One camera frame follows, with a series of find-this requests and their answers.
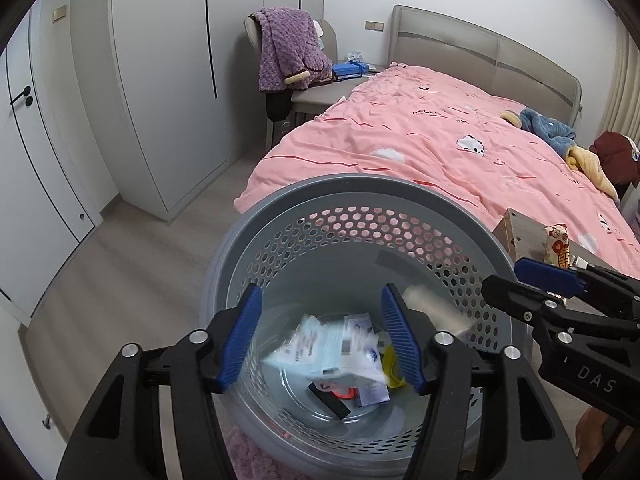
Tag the purple fleece robe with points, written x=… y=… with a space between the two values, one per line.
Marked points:
x=287 y=50

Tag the blue fleece garment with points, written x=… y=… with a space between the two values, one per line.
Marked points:
x=547 y=127

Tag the white closet doors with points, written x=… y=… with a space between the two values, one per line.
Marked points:
x=45 y=185

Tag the beige chair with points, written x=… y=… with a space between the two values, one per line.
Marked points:
x=320 y=95

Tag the blue face mask pack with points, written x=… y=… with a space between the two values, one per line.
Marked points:
x=305 y=347

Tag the small white box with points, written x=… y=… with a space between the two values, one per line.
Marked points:
x=584 y=261

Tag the black object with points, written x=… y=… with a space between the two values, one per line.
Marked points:
x=331 y=401

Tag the grey perforated plastic basket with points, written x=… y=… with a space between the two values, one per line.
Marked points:
x=320 y=260

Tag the gold wall switch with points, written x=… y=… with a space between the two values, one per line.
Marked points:
x=373 y=25
x=59 y=12

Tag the orange plastic clip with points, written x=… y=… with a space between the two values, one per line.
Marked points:
x=341 y=391

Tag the white wardrobe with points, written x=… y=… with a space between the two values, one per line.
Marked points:
x=165 y=85

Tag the red and beige snack wrapper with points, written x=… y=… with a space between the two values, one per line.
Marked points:
x=557 y=245

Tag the person's right forearm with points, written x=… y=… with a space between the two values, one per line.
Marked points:
x=595 y=432

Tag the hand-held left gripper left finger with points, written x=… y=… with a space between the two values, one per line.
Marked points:
x=240 y=340

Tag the white pouch with blue circle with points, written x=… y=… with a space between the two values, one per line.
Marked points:
x=367 y=355

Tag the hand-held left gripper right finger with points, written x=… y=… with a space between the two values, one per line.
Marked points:
x=400 y=340

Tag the pink printed blanket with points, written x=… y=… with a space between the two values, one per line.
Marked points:
x=410 y=135

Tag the beige curtain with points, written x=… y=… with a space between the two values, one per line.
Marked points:
x=625 y=75

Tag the blue flat box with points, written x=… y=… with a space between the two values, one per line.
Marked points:
x=349 y=71

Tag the purple fluffy rug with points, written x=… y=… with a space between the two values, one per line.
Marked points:
x=245 y=455

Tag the beige padded headboard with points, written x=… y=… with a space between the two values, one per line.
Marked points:
x=475 y=55

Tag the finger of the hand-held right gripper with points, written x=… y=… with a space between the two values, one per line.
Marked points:
x=520 y=300
x=550 y=275

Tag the maroon garment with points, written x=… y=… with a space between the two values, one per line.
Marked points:
x=617 y=155

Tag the dark trousers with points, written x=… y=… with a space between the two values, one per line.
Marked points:
x=276 y=107

